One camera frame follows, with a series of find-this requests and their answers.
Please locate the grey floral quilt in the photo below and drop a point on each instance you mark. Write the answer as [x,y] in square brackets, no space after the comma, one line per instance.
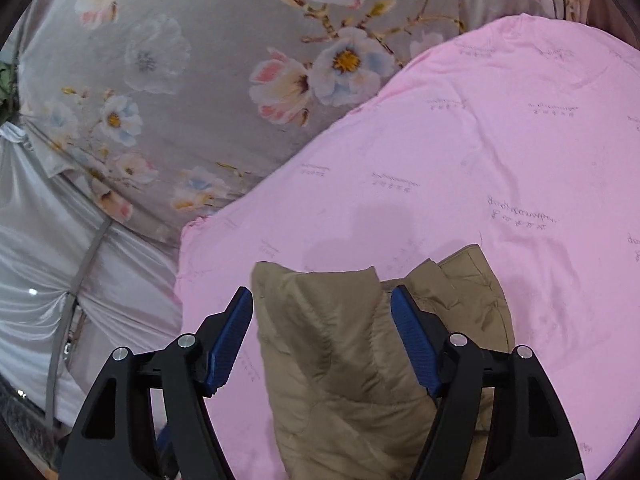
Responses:
[161,111]

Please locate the pink bed sheet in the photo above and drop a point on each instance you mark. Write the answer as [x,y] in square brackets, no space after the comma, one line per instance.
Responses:
[521,137]

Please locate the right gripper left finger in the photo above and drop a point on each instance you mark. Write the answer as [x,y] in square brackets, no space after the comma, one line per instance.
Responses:
[113,436]

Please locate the silver satin bedding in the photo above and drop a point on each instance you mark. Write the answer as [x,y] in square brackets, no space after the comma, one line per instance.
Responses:
[75,285]

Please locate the olive quilted jacket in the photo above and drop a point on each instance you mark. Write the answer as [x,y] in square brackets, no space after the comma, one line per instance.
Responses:
[344,398]

